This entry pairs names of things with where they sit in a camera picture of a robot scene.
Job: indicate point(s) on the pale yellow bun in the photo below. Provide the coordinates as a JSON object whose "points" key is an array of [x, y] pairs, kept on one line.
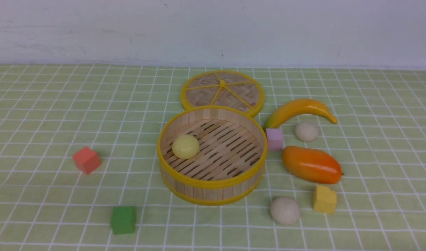
{"points": [[185, 146]]}

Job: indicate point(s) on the bamboo steamer tray yellow rims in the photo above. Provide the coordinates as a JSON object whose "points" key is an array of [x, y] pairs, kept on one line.
{"points": [[230, 163]]}

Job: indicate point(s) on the bamboo steamer lid yellow rim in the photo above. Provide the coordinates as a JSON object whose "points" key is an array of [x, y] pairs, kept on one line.
{"points": [[223, 88]]}

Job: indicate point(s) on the pink foam cube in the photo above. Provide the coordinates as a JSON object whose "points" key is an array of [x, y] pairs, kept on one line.
{"points": [[275, 139]]}

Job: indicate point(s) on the yellow plastic banana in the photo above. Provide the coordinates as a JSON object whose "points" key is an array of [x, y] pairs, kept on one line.
{"points": [[298, 107]]}

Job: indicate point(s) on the white bun near banana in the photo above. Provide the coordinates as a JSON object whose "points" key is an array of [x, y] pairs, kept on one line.
{"points": [[307, 131]]}

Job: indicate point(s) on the orange plastic mango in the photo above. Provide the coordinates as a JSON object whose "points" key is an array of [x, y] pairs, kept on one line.
{"points": [[312, 165]]}

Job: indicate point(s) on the white bun near front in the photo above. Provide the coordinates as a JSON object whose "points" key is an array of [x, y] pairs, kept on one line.
{"points": [[285, 210]]}

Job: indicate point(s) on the green foam cube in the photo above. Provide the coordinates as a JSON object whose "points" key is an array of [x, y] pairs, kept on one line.
{"points": [[123, 220]]}

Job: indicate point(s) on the red foam cube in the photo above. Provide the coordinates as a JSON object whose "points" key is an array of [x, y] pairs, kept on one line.
{"points": [[86, 160]]}

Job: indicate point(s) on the yellow foam cube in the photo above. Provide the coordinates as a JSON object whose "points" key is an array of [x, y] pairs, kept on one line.
{"points": [[324, 200]]}

